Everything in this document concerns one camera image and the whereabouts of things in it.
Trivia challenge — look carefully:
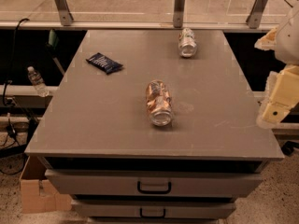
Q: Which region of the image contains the black drawer handle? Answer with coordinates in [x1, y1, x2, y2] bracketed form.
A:
[136, 181, 172, 195]
[139, 208, 166, 218]

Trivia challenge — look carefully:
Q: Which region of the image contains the black upper drawer handle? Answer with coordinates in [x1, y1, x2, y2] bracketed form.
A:
[136, 181, 172, 195]

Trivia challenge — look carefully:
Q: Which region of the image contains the blue rxbar blueberry wrapper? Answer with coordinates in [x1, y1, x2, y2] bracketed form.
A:
[86, 53, 123, 75]

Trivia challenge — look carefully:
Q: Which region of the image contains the right metal bracket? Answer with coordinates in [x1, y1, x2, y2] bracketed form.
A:
[246, 0, 268, 29]

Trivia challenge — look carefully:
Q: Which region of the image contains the orange soda can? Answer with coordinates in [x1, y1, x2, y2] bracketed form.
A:
[146, 80, 174, 126]

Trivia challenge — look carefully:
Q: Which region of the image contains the middle metal bracket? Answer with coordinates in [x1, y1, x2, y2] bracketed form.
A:
[173, 0, 185, 28]

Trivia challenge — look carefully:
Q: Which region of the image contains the lower grey drawer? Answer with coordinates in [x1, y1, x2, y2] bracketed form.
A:
[72, 200, 235, 219]

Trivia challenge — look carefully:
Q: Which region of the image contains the silver green 7up can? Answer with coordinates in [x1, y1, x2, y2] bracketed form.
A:
[178, 28, 197, 58]

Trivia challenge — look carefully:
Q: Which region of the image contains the clear plastic water bottle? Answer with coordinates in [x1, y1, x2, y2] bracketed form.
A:
[27, 66, 49, 97]

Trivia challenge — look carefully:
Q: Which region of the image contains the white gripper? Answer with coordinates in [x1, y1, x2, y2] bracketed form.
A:
[254, 4, 299, 129]

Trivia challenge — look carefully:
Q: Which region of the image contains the metal bracket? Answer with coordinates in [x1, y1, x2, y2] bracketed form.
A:
[173, 0, 185, 28]
[54, 0, 74, 26]
[246, 0, 268, 29]

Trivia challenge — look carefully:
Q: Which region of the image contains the black cable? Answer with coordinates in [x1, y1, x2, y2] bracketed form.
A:
[1, 17, 31, 107]

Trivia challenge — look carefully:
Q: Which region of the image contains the black lower drawer handle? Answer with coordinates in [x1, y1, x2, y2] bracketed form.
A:
[139, 208, 166, 218]

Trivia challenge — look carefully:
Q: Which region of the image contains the green handled tool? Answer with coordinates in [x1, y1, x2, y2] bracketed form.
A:
[46, 29, 65, 75]

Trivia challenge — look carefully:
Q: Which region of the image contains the left metal bracket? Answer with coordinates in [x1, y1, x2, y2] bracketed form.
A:
[54, 0, 74, 26]

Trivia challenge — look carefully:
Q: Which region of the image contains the cardboard box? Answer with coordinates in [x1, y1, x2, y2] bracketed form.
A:
[20, 157, 71, 214]

